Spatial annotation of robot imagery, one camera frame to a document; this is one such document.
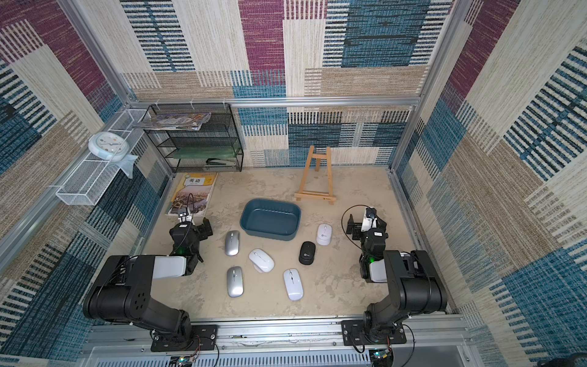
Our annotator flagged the silver mouse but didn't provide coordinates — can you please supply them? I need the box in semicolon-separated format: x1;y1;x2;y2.
227;266;244;298
225;230;240;256

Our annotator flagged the black Lecoo mouse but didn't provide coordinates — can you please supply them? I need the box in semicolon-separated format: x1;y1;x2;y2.
298;241;316;265

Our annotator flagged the white rounded mouse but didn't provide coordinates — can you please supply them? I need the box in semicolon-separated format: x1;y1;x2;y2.
249;249;275;273

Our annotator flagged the teal storage box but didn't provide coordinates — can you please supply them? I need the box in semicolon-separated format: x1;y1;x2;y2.
239;198;302;241

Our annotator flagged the white slim mouse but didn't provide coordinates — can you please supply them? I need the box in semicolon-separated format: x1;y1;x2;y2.
284;269;304;301

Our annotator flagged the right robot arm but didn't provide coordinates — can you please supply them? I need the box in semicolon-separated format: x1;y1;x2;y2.
342;208;448;347

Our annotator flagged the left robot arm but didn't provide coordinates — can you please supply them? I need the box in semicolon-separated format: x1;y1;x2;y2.
83;218;213;352

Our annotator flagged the yellow textbook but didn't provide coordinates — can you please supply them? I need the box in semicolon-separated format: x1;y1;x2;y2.
167;172;218;217

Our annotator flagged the wooden mini easel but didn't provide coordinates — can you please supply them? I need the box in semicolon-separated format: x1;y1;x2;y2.
293;145;337;206

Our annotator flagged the magazine on shelf top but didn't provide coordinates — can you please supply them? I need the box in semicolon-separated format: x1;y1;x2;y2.
131;113;212;131

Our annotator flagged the white round clock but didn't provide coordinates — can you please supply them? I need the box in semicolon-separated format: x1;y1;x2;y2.
88;132;130;162

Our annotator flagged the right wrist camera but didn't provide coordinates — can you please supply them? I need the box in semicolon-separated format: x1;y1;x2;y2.
361;206;378;232

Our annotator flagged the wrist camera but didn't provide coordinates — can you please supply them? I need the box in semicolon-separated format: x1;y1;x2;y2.
361;206;378;232
177;206;193;223

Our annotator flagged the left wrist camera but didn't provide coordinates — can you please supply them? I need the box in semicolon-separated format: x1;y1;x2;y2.
177;206;193;223

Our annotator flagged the black wire mesh shelf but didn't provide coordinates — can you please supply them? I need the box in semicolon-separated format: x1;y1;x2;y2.
142;103;244;174

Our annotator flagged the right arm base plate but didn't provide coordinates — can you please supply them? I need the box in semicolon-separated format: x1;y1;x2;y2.
340;320;407;347

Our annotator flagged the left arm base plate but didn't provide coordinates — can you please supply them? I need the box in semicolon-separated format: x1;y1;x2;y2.
151;324;219;353

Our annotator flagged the white wire wall basket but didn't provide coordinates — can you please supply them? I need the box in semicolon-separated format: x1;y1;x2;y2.
56;109;145;206

